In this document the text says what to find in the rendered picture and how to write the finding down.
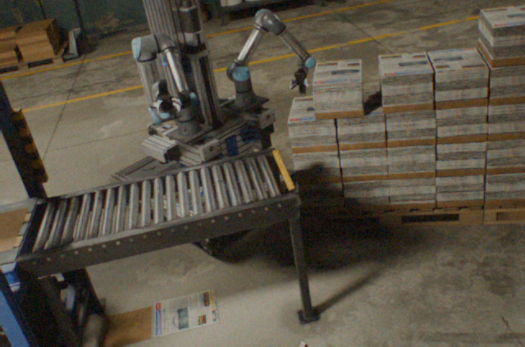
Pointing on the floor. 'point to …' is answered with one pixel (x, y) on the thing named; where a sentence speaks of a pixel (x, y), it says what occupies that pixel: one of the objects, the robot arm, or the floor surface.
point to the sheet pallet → (31, 46)
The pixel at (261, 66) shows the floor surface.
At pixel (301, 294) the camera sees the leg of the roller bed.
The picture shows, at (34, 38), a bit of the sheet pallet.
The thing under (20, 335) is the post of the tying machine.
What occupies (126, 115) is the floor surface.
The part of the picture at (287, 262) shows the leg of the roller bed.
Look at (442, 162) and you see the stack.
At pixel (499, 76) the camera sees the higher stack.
